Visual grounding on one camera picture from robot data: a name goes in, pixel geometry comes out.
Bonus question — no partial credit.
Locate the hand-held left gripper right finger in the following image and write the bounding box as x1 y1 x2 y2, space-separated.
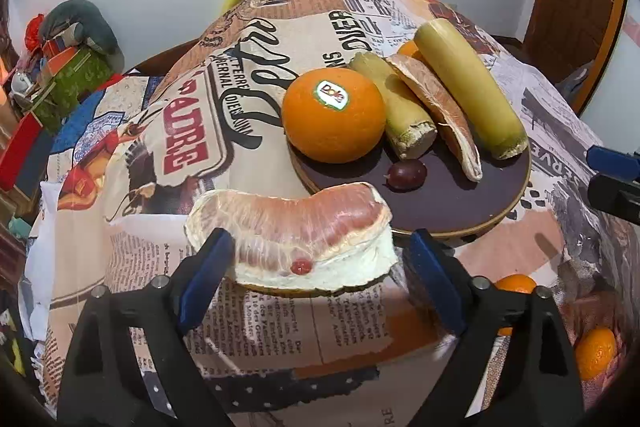
400 228 586 427

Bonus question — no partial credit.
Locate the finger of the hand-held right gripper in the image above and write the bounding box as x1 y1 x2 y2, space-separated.
588 174 640 225
586 146 640 180

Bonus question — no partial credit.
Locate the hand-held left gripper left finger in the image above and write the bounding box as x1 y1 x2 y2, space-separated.
57 227 236 427

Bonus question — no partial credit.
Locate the dark round plate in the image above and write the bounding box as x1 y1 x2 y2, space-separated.
289 122 532 239

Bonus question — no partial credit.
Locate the pomelo segment with white pith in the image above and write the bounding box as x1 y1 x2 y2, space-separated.
184 182 400 294

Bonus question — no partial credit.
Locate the dark red grape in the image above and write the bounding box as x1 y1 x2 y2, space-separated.
384 158 428 192

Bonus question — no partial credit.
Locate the pomelo segment with beige membrane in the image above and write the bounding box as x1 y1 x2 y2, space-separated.
387 53 483 182

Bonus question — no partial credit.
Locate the long yellow-green sugarcane piece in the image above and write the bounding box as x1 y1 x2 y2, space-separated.
413 18 530 160

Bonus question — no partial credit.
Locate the short yellow-green sugarcane piece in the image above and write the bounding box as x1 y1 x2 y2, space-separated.
348 53 438 160

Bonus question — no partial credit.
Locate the orange with sticker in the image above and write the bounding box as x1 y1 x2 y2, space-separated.
397 39 426 60
281 67 387 164

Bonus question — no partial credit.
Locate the printed newspaper-pattern tablecloth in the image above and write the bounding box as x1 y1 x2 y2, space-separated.
20 0 640 427

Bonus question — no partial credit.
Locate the small mandarin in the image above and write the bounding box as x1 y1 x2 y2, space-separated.
494 273 539 337
574 327 618 382

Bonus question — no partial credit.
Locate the white wardrobe sliding door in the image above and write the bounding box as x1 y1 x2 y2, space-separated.
575 0 640 148

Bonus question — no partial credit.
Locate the dark wooden footboard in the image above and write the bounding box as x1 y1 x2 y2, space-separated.
125 39 203 78

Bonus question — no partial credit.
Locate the red box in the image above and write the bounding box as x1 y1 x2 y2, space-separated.
0 114 43 192

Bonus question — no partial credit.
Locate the orange cardboard box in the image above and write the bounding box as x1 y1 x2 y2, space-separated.
42 39 79 68

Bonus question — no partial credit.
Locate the red plastic bag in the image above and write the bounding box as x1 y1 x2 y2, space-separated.
25 14 46 52

